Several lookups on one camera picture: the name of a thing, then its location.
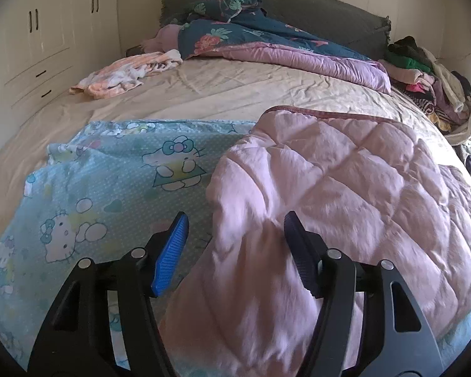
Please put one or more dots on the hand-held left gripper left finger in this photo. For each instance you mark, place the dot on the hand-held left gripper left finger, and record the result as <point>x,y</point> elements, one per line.
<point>170,255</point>

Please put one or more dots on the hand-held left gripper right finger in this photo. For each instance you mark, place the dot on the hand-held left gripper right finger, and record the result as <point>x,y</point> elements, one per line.
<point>302,259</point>

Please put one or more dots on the pile of mixed clothes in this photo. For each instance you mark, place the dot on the pile of mixed clothes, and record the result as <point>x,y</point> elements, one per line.
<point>424,74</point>

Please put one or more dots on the light blue cartoon print blanket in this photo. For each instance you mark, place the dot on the light blue cartoon print blanket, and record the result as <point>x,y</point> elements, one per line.
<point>114,188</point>

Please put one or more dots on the bed with beige sheet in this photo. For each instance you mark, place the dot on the bed with beige sheet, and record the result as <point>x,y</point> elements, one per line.
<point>227,90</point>

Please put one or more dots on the peach printed cloth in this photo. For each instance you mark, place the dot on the peach printed cloth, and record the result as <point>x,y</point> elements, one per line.
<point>121,72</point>

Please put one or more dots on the teal floral duvet lilac lining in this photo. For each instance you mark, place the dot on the teal floral duvet lilac lining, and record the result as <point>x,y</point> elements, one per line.
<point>282,51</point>

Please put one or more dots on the pink pillow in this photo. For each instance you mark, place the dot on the pink pillow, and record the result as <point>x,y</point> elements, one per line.
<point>167,37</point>

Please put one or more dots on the cream crumpled cloth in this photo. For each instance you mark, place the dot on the cream crumpled cloth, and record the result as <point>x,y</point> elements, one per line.
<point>469,86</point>

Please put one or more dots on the grey headboard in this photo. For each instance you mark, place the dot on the grey headboard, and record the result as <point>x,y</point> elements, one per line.
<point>329,11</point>

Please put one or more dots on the cream built-in wardrobe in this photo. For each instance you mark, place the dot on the cream built-in wardrobe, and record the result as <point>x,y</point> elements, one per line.
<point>43,39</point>

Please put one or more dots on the teal floral pillow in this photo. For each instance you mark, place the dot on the teal floral pillow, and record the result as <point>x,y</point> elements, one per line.
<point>231,6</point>

